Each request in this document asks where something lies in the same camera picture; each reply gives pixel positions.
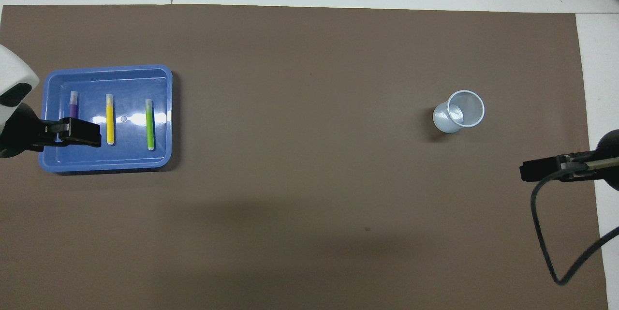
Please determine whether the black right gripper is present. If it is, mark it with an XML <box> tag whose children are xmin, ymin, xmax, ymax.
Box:
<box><xmin>520</xmin><ymin>129</ymin><xmax>619</xmax><ymax>192</ymax></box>

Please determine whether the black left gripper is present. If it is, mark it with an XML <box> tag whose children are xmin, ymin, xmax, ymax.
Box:
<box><xmin>0</xmin><ymin>102</ymin><xmax>102</xmax><ymax>158</ymax></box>

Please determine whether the yellow marker pen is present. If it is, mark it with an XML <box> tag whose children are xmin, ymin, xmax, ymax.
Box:
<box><xmin>106</xmin><ymin>94</ymin><xmax>116</xmax><ymax>146</ymax></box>

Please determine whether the green marker pen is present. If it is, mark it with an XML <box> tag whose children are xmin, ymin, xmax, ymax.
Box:
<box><xmin>145</xmin><ymin>99</ymin><xmax>155</xmax><ymax>151</ymax></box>

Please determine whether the blue plastic tray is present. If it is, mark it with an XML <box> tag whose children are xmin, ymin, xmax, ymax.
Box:
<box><xmin>39</xmin><ymin>64</ymin><xmax>173</xmax><ymax>174</ymax></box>

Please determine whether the translucent plastic cup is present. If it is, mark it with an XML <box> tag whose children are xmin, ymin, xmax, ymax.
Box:
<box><xmin>432</xmin><ymin>90</ymin><xmax>486</xmax><ymax>134</ymax></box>

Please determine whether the brown table mat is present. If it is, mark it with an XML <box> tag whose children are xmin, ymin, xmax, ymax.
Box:
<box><xmin>0</xmin><ymin>4</ymin><xmax>609</xmax><ymax>310</ymax></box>

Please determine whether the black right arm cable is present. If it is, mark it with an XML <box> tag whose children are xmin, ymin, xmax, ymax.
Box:
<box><xmin>531</xmin><ymin>157</ymin><xmax>619</xmax><ymax>285</ymax></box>

